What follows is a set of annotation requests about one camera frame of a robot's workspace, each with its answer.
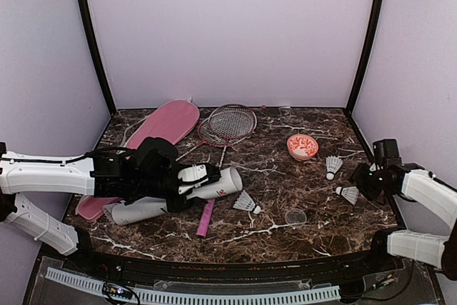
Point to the pink racket cover bag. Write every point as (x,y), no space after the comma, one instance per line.
(171,121)

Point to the right black frame post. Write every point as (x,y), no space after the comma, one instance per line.
(364,57)

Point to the white shuttlecock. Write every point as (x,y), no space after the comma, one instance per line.
(244,202)
(333,164)

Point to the white slotted cable duct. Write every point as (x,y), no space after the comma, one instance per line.
(143,295)

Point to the small circuit board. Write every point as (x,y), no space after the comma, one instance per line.
(114,291)

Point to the red racket underneath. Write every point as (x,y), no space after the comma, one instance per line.
(210,138)

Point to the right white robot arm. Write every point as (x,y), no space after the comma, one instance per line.
(429,235)

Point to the white shuttlecock edge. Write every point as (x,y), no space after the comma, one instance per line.
(349,193)

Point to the clear plastic tube lid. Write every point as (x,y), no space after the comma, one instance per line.
(296,217)

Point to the red racket with visible handle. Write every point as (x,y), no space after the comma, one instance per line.
(231,121)

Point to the black frame post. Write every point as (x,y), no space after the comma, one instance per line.
(92,43)
(364,57)

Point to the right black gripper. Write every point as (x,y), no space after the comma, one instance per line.
(358,176)

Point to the red patterned bowl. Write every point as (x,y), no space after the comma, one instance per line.
(302,147)

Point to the left black frame post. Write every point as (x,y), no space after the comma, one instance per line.
(92,43)

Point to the white shuttlecock tube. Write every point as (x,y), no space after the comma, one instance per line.
(150,207)

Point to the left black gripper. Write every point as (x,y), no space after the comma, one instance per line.
(184,204)

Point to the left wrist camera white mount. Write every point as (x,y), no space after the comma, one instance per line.
(184,177)

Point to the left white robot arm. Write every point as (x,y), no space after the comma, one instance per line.
(21,174)

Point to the black front table rail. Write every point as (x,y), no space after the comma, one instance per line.
(346,268)

